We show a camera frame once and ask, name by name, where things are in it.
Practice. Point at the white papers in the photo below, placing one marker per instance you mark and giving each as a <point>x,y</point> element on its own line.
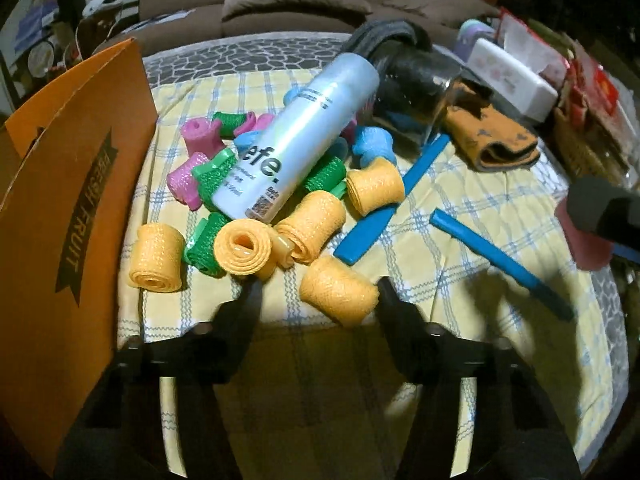
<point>155,20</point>

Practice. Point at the iridescent plastic container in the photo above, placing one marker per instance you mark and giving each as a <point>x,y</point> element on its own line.
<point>472,37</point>

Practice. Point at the round clock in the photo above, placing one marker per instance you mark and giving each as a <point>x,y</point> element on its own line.
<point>41,59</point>

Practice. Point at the long blue plastic stick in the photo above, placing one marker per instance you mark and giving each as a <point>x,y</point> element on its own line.
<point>500,265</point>

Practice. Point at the yellow checkered cloth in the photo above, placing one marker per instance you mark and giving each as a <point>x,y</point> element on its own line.
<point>500,200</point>

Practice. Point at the wicker basket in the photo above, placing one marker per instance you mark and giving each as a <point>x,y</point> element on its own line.
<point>575,140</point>

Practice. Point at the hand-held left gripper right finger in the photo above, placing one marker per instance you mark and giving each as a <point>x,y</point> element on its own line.
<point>395,310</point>

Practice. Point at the orange folded cloth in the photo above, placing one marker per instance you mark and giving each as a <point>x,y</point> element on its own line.
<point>500,140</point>

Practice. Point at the pink hair roller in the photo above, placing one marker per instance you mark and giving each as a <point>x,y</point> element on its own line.
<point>587,250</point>

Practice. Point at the short blue plastic stick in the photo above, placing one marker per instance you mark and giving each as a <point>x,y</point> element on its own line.
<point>380,220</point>

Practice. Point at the small brown cushion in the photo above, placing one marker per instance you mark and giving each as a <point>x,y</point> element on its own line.
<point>440,7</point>

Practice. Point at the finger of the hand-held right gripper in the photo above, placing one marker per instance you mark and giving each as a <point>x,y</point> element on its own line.
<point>605,207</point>

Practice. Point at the black fabric headband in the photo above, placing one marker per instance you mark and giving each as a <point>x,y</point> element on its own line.
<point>385,35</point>

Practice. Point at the clear plastic bag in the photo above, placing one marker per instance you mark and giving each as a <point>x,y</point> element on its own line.
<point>530,42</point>

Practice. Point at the white tissue box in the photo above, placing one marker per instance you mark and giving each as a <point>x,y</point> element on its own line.
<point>520,85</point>

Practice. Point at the glass jar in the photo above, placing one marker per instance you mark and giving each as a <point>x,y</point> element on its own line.
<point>420,90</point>

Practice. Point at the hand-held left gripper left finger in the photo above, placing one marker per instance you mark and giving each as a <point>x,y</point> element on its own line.
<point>245,310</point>

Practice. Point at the orange mesh hair roller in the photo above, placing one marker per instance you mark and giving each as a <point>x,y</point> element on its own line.
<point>335,290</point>

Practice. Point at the orange cardboard box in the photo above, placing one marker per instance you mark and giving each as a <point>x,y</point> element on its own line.
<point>50,260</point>

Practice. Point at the large brown cushion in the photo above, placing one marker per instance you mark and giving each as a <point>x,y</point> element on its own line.
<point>295,2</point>

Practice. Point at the pile of colourful hair rollers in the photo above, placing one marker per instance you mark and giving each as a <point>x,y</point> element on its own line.
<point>155,260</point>

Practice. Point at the pile of snack packets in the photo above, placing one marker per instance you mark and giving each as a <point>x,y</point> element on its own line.
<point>590,120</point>

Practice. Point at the red paper envelope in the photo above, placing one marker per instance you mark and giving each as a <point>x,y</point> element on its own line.
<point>600,85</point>

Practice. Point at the stack of blue books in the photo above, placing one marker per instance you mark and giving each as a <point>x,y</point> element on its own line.
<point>32,25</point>

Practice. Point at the white spray bottle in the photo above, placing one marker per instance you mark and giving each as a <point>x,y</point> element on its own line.
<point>300,130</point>

